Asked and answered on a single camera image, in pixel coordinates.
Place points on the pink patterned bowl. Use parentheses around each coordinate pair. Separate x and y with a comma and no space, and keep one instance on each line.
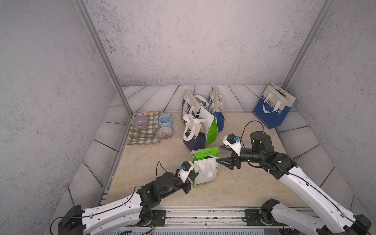
(164,133)

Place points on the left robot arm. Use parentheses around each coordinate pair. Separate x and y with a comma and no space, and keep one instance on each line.
(133,210)

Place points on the right aluminium frame post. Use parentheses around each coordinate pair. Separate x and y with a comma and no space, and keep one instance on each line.
(314,30)

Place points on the left aluminium frame post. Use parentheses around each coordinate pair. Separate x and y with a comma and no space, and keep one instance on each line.
(85,16)

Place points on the aluminium frame post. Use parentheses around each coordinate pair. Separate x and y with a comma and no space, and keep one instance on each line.
(85,16)
(314,30)

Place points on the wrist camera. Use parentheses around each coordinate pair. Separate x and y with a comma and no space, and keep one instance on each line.
(184,170)
(234,142)

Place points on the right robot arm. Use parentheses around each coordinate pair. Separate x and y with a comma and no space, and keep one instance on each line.
(332,218)

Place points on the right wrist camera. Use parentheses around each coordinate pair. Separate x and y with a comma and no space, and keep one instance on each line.
(234,142)

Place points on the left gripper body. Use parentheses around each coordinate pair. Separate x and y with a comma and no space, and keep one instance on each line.
(186,184)

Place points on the green white bag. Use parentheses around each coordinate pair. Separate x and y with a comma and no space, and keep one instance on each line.
(205,164)
(208,121)

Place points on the blue beige takeout bag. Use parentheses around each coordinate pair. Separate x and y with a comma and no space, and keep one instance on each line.
(273,106)

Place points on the green checkered cloth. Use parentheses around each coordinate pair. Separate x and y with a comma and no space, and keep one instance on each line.
(148,135)

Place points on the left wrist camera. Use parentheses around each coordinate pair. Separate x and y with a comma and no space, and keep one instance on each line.
(184,170)

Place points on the purple bowl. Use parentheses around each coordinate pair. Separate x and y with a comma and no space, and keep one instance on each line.
(140,122)

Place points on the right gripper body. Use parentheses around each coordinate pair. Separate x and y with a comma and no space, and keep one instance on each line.
(237,159)

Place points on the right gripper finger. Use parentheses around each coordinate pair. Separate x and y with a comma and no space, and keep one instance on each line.
(227,148)
(227,162)

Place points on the navy beige bag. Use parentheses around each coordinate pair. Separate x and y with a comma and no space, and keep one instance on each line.
(193,136)

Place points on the blue mug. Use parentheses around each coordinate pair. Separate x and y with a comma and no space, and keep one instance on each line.
(166,120)

